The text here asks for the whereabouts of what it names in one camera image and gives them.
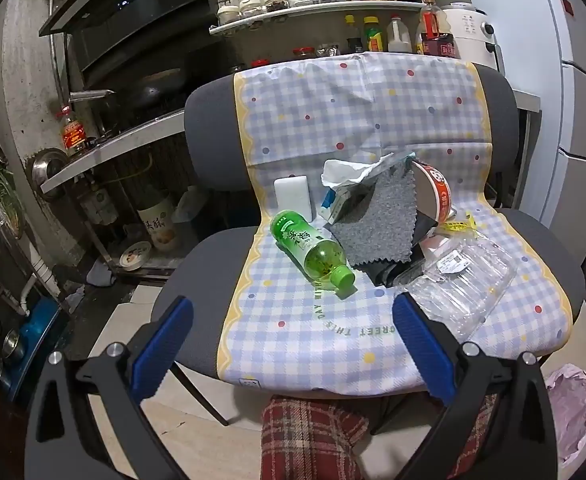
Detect white refrigerator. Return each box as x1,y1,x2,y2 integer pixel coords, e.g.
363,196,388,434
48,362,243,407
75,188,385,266
518,0,586,281

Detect red label oil bottle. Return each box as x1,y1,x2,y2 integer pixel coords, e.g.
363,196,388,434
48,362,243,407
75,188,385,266
56,105,91,156

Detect white printed sack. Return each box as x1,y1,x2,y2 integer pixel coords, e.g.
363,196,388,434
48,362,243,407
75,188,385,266
138,192,180,253

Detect dark bottle yellow cap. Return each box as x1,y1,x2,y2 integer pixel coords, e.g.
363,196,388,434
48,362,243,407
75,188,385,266
344,15,365,55

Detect metal corner shelf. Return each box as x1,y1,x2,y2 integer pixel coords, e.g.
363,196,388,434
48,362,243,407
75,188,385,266
208,0,426,36

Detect steel pan lid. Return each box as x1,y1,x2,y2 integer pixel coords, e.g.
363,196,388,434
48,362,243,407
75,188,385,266
30,147,71,193

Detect red plaid trousers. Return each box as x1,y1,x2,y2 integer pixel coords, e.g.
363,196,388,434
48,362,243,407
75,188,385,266
260,392,498,480

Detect white drain pipe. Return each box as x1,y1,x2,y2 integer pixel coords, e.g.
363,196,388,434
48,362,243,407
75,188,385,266
18,252,59,316

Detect clear plastic tray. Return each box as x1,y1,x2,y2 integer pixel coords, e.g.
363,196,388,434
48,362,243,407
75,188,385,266
402,237,518,338

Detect white bottle red cap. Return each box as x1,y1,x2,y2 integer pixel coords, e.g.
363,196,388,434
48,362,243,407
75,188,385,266
387,15,414,53

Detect grey office chair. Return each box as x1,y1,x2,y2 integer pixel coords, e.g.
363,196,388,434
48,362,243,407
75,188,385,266
150,57,586,426

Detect yellow printed clear wrapper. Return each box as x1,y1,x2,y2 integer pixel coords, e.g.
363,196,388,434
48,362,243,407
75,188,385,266
435,212,478,241

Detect pink bin bag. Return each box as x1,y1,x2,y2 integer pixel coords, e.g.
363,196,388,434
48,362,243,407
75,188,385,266
543,362,586,466

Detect white tissue pack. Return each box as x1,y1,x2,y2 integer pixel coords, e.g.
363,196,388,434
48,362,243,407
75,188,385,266
320,152,416,223

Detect green tea bottle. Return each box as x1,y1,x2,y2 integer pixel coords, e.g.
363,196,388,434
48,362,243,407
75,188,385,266
270,210,356,301

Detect grey felt cloth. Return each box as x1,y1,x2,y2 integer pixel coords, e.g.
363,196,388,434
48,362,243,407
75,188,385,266
329,167,426,268

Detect green label bottle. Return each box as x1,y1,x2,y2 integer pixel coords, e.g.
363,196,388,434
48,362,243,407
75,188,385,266
363,16,386,53

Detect white sponge block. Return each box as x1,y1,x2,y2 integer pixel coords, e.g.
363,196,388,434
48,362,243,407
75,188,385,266
274,175,316,221

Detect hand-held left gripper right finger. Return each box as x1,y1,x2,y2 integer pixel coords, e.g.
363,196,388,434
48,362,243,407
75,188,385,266
392,292,560,480

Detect printed ceramic bowl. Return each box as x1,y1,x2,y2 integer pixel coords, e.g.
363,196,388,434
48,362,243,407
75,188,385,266
119,241,153,271

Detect large cooking oil bottle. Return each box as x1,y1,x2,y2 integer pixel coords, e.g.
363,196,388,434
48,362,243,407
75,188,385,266
415,0,461,58

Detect black cloth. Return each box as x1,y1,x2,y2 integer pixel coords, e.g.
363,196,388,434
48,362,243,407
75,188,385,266
360,212,439,288

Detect red instant noodle bowl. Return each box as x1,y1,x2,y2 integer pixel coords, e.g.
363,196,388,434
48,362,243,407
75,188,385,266
410,157,454,233

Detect black range hood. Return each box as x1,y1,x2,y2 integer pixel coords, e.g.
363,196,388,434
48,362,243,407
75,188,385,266
38,0,219,73

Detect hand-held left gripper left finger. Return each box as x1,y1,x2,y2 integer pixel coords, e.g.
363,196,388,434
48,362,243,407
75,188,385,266
23,295,196,480

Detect checked dotted chair cloth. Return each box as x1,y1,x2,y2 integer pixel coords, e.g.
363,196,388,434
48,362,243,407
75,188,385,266
216,52,574,396

